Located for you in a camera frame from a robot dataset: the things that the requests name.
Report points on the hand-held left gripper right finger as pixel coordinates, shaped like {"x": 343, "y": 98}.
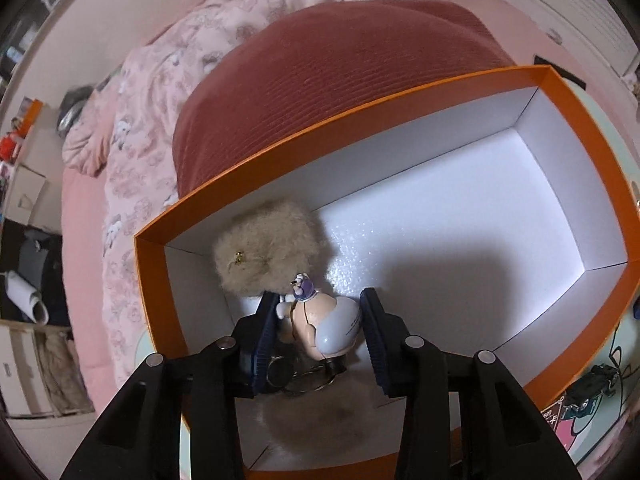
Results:
{"x": 372, "y": 340}

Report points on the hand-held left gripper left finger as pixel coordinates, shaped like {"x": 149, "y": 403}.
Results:
{"x": 265, "y": 340}

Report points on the orange cardboard box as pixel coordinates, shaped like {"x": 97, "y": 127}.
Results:
{"x": 450, "y": 240}

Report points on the red container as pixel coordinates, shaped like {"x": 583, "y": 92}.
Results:
{"x": 9, "y": 147}

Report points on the brown fluffy pompom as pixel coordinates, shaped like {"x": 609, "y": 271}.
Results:
{"x": 325, "y": 420}

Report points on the white rolled sheet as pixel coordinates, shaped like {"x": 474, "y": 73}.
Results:
{"x": 25, "y": 295}

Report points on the black chair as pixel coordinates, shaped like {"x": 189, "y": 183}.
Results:
{"x": 35, "y": 255}

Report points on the pink floral quilt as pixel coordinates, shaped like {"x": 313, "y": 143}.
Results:
{"x": 150, "y": 110}

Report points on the grey striped bag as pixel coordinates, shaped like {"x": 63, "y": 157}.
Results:
{"x": 75, "y": 110}

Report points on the small orange box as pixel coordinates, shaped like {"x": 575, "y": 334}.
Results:
{"x": 32, "y": 110}

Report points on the white louvered wardrobe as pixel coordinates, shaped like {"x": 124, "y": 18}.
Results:
{"x": 565, "y": 5}

